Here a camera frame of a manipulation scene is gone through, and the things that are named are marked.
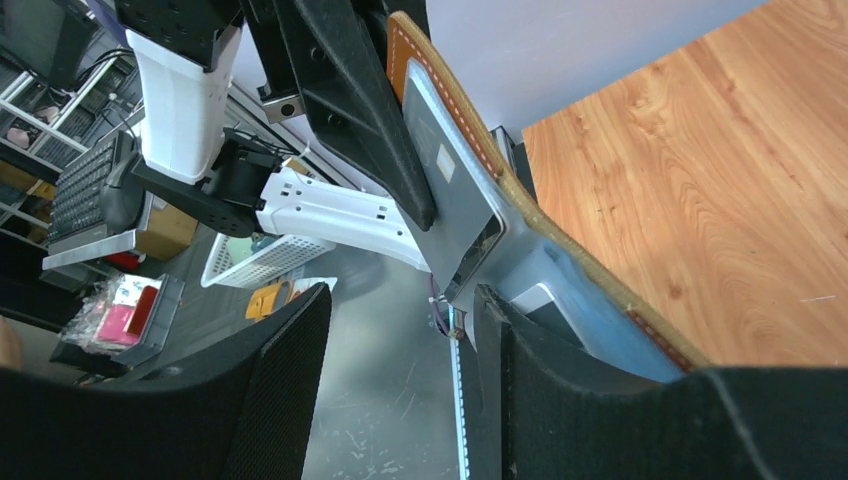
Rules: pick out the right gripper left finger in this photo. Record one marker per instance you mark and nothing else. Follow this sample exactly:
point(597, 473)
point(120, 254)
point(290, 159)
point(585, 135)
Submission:
point(241, 408)

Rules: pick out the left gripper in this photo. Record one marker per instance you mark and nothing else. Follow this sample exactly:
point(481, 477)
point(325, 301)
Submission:
point(333, 55)

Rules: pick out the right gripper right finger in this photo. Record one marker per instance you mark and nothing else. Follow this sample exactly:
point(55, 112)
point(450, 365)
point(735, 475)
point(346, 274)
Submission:
point(545, 409)

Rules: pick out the brown leather card holder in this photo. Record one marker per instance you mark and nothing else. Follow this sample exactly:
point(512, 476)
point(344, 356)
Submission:
point(536, 266)

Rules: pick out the grey striped card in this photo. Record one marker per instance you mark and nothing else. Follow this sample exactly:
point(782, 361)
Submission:
point(467, 225)

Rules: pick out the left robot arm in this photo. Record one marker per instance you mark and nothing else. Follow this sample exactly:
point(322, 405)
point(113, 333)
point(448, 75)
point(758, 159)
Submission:
point(186, 51)

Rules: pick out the white plastic basket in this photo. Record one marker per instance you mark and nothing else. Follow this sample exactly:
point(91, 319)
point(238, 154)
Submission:
point(247, 264)

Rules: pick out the black keyboard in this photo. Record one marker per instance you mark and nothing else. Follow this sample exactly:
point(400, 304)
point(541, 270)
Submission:
point(76, 206)

